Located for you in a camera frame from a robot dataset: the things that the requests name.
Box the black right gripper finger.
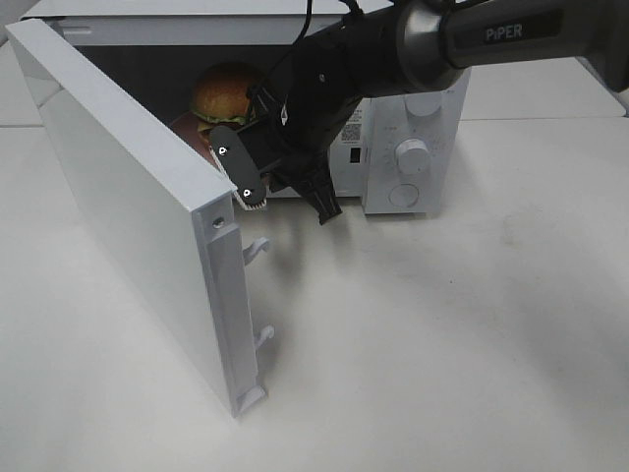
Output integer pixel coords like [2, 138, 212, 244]
[274, 151, 342, 225]

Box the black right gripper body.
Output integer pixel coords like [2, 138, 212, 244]
[240, 83, 363, 192]

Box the toy burger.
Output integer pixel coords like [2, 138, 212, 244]
[190, 62, 262, 134]

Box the round white door release button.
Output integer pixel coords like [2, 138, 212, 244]
[388, 184, 420, 208]

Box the white microwave knob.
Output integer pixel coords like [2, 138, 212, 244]
[395, 139, 430, 175]
[403, 91, 442, 117]

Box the pink round plate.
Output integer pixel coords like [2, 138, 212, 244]
[169, 111, 211, 161]

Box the white microwave door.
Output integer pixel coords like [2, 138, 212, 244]
[7, 19, 274, 416]

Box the white warning label sticker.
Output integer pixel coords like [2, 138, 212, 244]
[338, 107, 364, 145]

